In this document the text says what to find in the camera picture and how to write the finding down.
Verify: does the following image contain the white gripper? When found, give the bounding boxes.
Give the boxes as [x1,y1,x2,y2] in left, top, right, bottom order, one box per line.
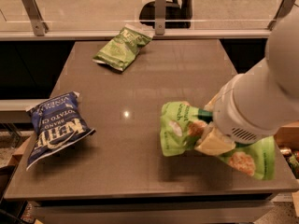
[194,75,276,156]

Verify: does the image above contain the green rice chip bag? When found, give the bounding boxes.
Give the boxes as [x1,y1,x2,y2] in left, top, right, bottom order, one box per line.
[160,101,275,180]

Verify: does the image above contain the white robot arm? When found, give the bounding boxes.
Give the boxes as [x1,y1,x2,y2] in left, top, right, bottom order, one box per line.
[196,9,299,156]

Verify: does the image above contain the green jalapeno chip bag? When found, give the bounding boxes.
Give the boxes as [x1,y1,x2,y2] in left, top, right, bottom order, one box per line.
[93,24,154,72]

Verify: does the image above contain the blue Kettle chip bag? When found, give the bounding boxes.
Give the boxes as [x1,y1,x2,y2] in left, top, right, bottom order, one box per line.
[26,91,95,170]

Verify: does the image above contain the cans in box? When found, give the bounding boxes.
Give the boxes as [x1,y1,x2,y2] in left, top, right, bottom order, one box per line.
[279,147,299,179]

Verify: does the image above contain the black office chair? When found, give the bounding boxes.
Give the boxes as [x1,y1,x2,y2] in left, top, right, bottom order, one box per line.
[139,0,192,29]

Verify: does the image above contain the glass barrier panel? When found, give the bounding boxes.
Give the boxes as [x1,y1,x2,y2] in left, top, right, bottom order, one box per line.
[0,0,299,34]

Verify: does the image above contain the middle metal rail bracket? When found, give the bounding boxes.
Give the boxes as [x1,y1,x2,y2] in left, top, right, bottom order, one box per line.
[154,0,166,35]

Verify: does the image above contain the metal rail bracket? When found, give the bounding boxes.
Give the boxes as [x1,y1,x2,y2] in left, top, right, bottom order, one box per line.
[21,0,49,36]
[267,0,296,31]
[154,0,166,35]

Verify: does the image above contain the right metal rail bracket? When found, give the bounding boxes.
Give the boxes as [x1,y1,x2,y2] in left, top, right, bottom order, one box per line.
[267,0,296,31]

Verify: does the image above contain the left metal rail bracket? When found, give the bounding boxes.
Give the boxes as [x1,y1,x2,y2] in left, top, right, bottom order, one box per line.
[21,0,49,36]

